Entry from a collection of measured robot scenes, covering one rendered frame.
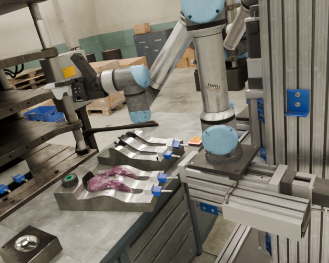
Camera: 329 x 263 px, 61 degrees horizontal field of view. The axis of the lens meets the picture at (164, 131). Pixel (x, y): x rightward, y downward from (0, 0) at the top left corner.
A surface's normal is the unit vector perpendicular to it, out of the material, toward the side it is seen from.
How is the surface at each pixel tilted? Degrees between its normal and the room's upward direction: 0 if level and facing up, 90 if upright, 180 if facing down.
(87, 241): 0
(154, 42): 90
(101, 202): 90
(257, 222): 90
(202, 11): 80
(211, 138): 98
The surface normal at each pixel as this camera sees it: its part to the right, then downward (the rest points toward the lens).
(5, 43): 0.83, 0.07
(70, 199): -0.24, 0.43
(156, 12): -0.52, 0.43
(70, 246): -0.19, -0.90
